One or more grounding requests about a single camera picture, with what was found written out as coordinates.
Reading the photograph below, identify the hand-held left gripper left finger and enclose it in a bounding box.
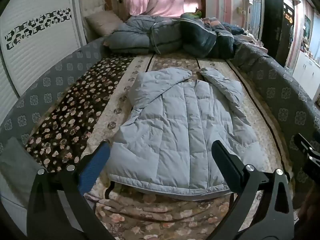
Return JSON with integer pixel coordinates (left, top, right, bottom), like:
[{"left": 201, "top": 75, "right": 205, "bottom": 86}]
[{"left": 26, "top": 141, "right": 118, "bottom": 240}]

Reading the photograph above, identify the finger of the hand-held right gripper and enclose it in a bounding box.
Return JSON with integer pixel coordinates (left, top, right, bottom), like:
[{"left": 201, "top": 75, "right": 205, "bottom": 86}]
[{"left": 294, "top": 133, "right": 320, "bottom": 180}]

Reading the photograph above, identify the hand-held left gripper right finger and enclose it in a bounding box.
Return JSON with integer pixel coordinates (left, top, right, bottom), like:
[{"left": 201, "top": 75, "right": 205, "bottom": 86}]
[{"left": 211, "top": 140, "right": 295, "bottom": 240}]

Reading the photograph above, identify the white towel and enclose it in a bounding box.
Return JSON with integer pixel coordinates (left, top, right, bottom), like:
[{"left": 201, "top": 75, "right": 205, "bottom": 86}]
[{"left": 108, "top": 67, "right": 272, "bottom": 202}]

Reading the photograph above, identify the beige floral blanket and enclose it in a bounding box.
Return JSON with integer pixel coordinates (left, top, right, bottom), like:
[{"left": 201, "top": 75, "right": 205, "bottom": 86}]
[{"left": 24, "top": 54, "right": 295, "bottom": 240}]

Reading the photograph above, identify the grey patterned bedspread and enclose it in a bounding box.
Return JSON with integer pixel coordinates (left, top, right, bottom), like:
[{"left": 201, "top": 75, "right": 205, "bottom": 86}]
[{"left": 0, "top": 37, "right": 320, "bottom": 205}]

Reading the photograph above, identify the white cabinet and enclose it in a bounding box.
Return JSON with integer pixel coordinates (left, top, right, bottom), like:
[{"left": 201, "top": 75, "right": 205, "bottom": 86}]
[{"left": 292, "top": 50, "right": 320, "bottom": 103}]

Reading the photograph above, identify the dark teal quilt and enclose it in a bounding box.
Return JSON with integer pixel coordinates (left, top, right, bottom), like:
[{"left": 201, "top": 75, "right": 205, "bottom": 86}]
[{"left": 180, "top": 14, "right": 235, "bottom": 58}]

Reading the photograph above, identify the grey-blue quilt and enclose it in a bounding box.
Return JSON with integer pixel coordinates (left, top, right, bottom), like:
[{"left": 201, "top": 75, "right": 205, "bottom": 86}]
[{"left": 104, "top": 15, "right": 184, "bottom": 55}]

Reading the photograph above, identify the black cabinet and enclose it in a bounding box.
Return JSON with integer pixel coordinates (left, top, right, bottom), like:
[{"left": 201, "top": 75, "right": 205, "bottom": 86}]
[{"left": 261, "top": 0, "right": 295, "bottom": 67}]

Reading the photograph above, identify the blue plaid blanket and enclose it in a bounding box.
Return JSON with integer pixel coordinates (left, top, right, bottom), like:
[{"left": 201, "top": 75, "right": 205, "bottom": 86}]
[{"left": 202, "top": 17, "right": 245, "bottom": 35}]

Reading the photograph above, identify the beige pillow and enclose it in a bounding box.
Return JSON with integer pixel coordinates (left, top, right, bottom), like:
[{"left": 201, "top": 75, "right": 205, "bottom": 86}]
[{"left": 85, "top": 11, "right": 124, "bottom": 37}]

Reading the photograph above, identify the blue hanging cloth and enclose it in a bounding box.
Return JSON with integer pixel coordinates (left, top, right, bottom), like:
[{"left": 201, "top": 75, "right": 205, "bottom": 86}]
[{"left": 246, "top": 0, "right": 263, "bottom": 34}]

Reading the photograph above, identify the wall picture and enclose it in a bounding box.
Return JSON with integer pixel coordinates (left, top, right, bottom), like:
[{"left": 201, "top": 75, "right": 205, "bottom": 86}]
[{"left": 304, "top": 15, "right": 312, "bottom": 43}]

